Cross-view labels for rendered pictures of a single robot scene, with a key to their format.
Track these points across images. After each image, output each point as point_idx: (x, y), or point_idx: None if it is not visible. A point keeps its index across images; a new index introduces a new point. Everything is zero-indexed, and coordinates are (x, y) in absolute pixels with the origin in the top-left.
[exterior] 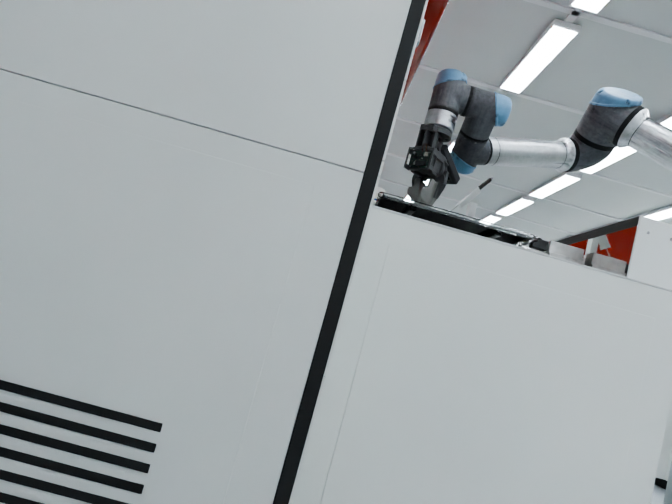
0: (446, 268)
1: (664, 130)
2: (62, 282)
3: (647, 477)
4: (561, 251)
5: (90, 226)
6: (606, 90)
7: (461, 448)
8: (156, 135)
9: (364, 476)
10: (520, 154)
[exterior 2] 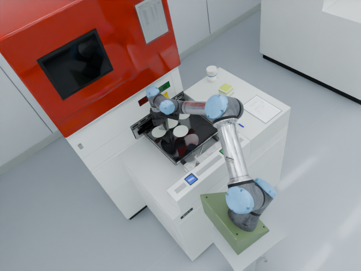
0: (133, 177)
1: (221, 138)
2: None
3: (181, 240)
4: (186, 169)
5: None
6: (207, 102)
7: (153, 207)
8: None
9: (145, 199)
10: (195, 113)
